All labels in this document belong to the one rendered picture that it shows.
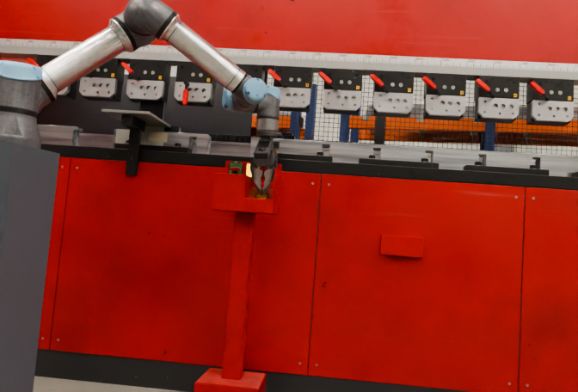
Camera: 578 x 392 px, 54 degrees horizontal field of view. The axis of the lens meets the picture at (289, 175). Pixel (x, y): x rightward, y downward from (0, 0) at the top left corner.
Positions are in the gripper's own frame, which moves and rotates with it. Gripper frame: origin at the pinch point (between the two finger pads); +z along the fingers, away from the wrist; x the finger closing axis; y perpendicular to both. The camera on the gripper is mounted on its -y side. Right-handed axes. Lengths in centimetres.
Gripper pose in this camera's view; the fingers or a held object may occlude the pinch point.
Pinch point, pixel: (261, 191)
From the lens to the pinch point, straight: 190.7
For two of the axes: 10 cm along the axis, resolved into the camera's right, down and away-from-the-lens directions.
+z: -0.6, 10.0, -0.1
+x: -9.9, -0.6, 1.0
